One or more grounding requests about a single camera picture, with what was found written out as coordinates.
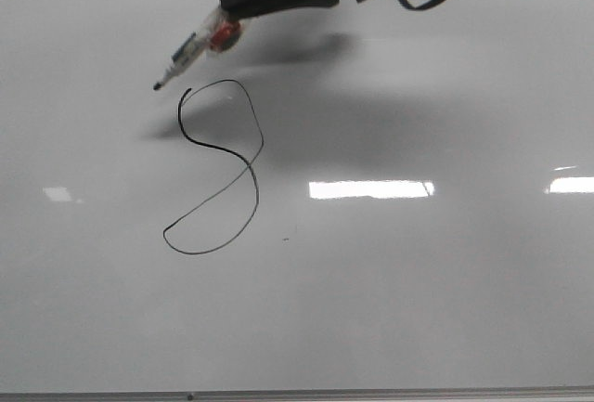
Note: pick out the white black whiteboard marker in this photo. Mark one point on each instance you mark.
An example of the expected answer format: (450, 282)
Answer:
(218, 33)

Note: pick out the white whiteboard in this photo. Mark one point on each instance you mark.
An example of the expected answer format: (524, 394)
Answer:
(355, 197)

